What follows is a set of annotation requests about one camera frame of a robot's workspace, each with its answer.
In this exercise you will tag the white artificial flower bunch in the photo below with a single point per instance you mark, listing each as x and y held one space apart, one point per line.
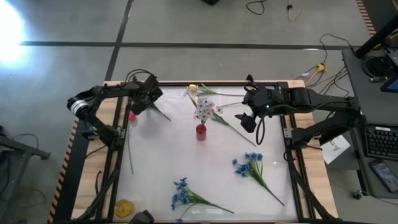
203 109

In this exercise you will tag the white paper sheet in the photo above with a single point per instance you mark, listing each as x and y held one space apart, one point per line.
335 149

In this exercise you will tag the grey side desk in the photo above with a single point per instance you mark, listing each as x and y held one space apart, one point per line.
376 109

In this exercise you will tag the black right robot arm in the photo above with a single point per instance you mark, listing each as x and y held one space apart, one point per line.
326 102

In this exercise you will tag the white artificial flower stem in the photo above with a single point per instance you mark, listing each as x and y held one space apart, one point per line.
186 92
219 109

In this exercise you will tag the yellow glass vase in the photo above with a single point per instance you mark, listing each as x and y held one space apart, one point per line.
124 208

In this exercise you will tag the orange black striped edge tape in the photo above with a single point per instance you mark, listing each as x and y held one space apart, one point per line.
366 17
63 172

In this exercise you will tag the red ribbed glass vase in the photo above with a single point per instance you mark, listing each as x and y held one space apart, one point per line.
201 132

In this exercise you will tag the black table-level camera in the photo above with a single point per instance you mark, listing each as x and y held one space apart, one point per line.
141 217

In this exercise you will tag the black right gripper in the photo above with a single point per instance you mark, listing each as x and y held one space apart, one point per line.
264 98

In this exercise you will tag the yellow artificial tulip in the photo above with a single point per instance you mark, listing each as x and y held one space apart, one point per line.
192 87

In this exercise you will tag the blue artificial flower bunch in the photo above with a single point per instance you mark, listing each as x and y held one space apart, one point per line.
253 169
191 197

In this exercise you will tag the black smartphone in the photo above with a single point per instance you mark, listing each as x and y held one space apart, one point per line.
385 175

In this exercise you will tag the black computer keyboard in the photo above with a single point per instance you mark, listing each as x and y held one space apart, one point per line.
381 143

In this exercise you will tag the blue screen tablet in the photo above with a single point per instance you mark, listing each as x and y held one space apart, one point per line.
392 84

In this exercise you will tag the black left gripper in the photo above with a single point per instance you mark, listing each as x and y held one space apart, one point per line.
146 95

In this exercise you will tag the red artificial tulip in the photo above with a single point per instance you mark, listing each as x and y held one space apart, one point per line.
132 116
221 120

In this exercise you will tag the black slanted pole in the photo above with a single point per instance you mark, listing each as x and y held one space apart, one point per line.
376 37

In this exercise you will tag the grey metal stand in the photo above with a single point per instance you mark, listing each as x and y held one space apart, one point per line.
28 151

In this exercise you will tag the yellow power plug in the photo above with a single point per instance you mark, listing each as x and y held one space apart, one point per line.
321 67

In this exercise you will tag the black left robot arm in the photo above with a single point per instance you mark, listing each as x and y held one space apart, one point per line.
109 91

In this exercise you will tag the small black floor object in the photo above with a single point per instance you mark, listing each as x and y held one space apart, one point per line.
357 195

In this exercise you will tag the black aluminium table frame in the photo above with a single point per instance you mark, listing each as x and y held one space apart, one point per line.
217 83

